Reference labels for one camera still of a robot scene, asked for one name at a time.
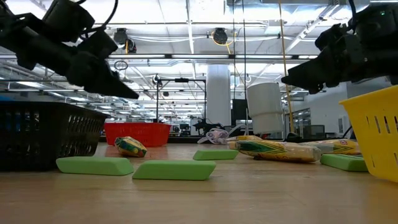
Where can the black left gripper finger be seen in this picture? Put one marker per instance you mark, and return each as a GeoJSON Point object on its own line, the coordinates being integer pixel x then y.
{"type": "Point", "coordinates": [99, 79]}

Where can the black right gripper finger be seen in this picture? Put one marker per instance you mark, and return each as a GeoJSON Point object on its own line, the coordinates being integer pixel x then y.
{"type": "Point", "coordinates": [317, 76]}

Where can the yellow crayon pack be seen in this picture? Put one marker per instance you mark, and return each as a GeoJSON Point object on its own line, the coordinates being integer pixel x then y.
{"type": "Point", "coordinates": [280, 151]}
{"type": "Point", "coordinates": [335, 146]}
{"type": "Point", "coordinates": [130, 147]}
{"type": "Point", "coordinates": [245, 138]}

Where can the green eraser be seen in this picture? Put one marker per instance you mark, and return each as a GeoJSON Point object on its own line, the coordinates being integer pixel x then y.
{"type": "Point", "coordinates": [93, 165]}
{"type": "Point", "coordinates": [174, 170]}
{"type": "Point", "coordinates": [214, 154]}
{"type": "Point", "coordinates": [342, 162]}

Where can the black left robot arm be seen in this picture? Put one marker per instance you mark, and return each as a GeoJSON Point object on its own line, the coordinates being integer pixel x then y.
{"type": "Point", "coordinates": [3, 6]}

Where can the black background robot arm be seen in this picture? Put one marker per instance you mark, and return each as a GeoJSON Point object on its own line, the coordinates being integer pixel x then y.
{"type": "Point", "coordinates": [205, 126]}

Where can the red plastic basket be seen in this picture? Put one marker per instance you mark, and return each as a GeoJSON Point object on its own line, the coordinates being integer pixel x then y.
{"type": "Point", "coordinates": [140, 133]}

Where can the yellow plastic basket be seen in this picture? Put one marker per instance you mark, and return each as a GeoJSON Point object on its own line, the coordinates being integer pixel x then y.
{"type": "Point", "coordinates": [376, 130]}

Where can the black plastic basket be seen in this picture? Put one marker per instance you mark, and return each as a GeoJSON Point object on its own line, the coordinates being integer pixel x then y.
{"type": "Point", "coordinates": [46, 133]}

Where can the black background monitor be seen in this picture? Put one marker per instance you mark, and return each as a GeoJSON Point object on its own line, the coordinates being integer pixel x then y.
{"type": "Point", "coordinates": [239, 112]}

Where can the white pillar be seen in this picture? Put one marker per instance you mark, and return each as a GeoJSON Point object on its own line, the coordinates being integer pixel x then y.
{"type": "Point", "coordinates": [219, 93]}

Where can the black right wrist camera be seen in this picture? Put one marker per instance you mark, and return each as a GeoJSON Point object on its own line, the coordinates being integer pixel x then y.
{"type": "Point", "coordinates": [377, 25]}

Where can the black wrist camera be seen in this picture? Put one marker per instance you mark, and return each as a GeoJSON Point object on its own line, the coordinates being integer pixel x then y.
{"type": "Point", "coordinates": [377, 25]}
{"type": "Point", "coordinates": [66, 18]}

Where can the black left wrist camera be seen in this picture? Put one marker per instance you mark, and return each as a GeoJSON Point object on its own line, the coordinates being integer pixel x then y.
{"type": "Point", "coordinates": [66, 18]}

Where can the black background frame stand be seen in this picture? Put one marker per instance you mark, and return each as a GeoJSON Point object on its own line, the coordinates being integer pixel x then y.
{"type": "Point", "coordinates": [182, 80]}

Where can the black aluminium table frame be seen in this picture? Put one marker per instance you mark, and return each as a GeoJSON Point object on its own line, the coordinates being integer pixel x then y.
{"type": "Point", "coordinates": [183, 140]}

